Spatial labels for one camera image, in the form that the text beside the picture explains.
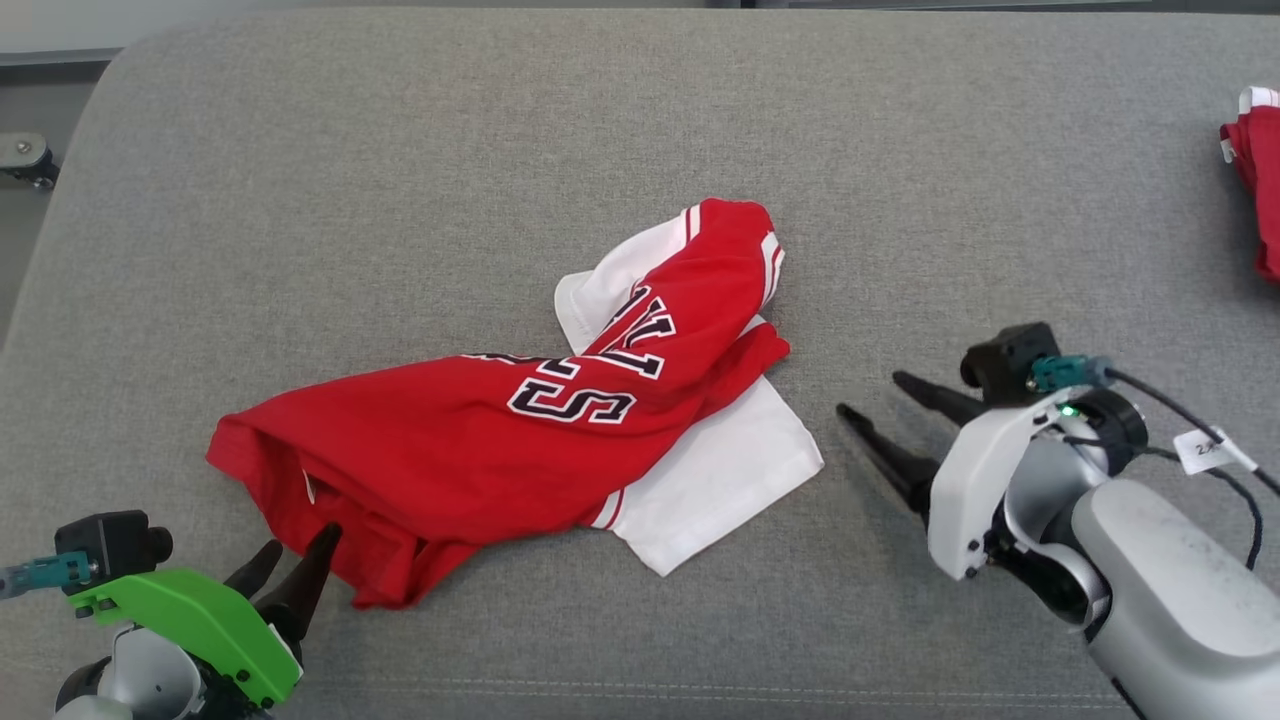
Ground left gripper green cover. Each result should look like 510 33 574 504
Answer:
66 522 344 711

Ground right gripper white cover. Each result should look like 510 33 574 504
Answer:
836 370 1066 583

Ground red jersey with white sleeves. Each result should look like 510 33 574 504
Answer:
207 198 826 611

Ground red shorts with white stripe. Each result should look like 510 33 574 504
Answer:
1218 86 1280 284

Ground grey fabric sofa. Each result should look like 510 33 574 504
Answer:
0 8 1280 720

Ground grey foot with black caster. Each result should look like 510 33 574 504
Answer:
0 132 59 191

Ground white partition panel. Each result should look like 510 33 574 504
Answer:
0 0 746 56

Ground right camera cable teal plug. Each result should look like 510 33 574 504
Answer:
1028 354 1280 498

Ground camera cable teal plug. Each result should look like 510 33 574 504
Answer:
0 552 99 601
1028 354 1280 498

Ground left camera cable teal plug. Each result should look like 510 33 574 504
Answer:
0 552 99 601

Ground white cable label tag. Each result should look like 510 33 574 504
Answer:
1173 428 1257 477

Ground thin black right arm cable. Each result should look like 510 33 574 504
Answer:
1140 445 1267 573

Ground dark partition base rail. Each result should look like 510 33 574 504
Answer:
0 47 123 69

